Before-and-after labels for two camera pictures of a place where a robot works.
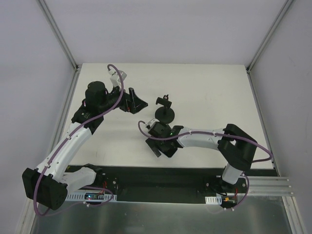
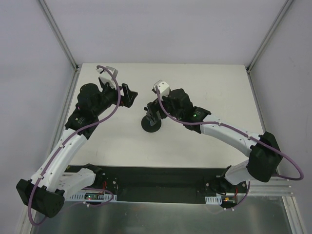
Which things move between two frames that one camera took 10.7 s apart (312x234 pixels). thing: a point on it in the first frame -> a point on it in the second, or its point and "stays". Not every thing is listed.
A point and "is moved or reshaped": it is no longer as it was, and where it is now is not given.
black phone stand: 165,114 is moved or reshaped
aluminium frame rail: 273,186 stays
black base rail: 149,184 stays
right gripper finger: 152,145 -> 157,116
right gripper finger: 170,150 -> 151,108
